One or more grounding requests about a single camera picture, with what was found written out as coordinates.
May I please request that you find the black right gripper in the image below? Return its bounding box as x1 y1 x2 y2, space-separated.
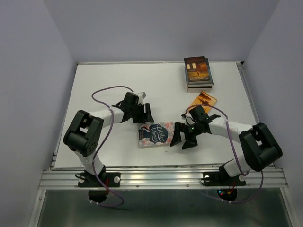
169 121 202 149

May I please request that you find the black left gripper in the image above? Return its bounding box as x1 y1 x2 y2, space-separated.
130 103 154 124

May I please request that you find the Little Women floral book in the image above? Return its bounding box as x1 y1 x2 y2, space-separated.
138 122 175 148

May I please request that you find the Huckleberry Finn orange book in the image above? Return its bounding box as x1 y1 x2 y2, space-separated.
190 91 217 113

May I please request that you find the Tale of Two Cities book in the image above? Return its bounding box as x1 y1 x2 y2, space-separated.
187 86 213 93

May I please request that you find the Nineteen Eighty Four blue book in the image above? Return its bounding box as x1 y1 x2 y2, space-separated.
185 58 214 86

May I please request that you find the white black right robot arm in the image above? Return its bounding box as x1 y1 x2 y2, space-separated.
170 104 283 186

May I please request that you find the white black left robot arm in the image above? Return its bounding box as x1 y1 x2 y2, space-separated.
63 92 154 187

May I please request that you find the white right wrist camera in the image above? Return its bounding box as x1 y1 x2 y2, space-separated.
181 113 189 121

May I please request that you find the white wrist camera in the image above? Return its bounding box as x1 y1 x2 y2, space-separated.
181 113 189 121
134 92 146 105

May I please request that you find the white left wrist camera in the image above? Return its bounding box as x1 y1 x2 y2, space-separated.
134 92 146 105

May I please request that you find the aluminium front rail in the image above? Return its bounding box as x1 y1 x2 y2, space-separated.
39 166 288 191

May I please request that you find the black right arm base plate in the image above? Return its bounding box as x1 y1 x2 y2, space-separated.
201 170 247 201

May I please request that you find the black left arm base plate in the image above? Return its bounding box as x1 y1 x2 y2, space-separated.
75 172 122 201

